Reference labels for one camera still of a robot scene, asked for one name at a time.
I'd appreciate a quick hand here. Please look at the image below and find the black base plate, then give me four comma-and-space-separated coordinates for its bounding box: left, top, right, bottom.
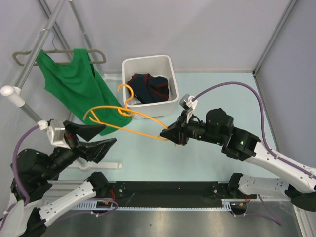
110, 181, 253, 210

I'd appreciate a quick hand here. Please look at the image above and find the grey velvet hanger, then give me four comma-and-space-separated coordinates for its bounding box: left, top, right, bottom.
12, 28, 107, 65

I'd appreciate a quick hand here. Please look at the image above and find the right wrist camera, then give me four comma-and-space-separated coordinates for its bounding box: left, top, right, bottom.
179, 94, 198, 123

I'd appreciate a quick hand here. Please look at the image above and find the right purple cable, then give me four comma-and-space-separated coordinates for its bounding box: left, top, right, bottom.
192, 81, 316, 227

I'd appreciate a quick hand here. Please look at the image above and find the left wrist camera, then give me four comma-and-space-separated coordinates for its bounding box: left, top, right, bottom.
37, 119, 70, 149

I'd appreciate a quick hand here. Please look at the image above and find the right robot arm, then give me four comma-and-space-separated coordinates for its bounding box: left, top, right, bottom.
160, 108, 316, 212

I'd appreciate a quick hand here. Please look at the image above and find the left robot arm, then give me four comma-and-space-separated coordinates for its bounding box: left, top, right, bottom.
0, 119, 118, 237

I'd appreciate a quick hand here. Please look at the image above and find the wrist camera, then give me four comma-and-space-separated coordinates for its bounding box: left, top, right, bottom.
37, 119, 70, 149
179, 94, 198, 123

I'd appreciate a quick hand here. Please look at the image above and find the yellow plastic hanger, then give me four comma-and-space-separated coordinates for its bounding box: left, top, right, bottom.
83, 84, 170, 142

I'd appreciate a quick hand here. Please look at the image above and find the white plastic bin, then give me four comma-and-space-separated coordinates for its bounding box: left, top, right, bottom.
122, 55, 179, 117

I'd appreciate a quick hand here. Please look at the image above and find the white cable duct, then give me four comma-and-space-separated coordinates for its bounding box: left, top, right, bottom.
59, 199, 234, 212

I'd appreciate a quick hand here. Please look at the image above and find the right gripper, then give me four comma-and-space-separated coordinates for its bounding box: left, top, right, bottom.
160, 110, 223, 146

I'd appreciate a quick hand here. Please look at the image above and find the green tank top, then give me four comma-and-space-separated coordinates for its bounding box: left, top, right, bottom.
36, 48, 121, 125

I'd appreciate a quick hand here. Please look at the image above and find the clothes rack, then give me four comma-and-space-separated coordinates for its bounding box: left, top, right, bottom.
1, 0, 123, 171

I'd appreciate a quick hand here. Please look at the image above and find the navy maroon tank top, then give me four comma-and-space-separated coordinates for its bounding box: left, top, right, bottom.
127, 73, 170, 104

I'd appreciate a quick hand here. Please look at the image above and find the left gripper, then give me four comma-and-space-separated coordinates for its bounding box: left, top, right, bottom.
43, 119, 118, 179

